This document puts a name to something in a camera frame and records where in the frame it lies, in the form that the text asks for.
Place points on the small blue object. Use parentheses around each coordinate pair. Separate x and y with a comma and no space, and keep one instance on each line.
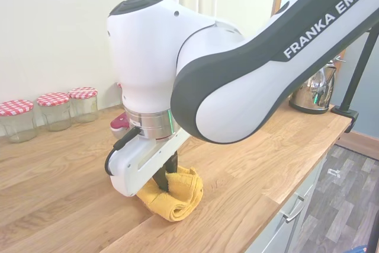
(361,249)

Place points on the white kitchen cabinet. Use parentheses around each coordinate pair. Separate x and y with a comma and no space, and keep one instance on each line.
(275,235)

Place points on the small clear floor object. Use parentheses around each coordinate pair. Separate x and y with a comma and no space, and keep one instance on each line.
(334,172)

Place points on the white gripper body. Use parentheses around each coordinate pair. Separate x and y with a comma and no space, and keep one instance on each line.
(130,170)

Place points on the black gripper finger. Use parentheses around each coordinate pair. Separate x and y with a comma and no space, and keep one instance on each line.
(163,180)
(174,162)

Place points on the black Ulanzi camera clamp stand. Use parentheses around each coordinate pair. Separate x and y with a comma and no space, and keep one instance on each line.
(346,112)

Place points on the shiny steel kettle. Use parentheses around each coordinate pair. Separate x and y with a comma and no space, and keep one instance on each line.
(316,93)

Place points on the yellow cloth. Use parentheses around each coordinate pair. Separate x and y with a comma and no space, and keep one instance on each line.
(183,196)

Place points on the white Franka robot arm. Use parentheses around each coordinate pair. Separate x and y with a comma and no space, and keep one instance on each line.
(237,102)

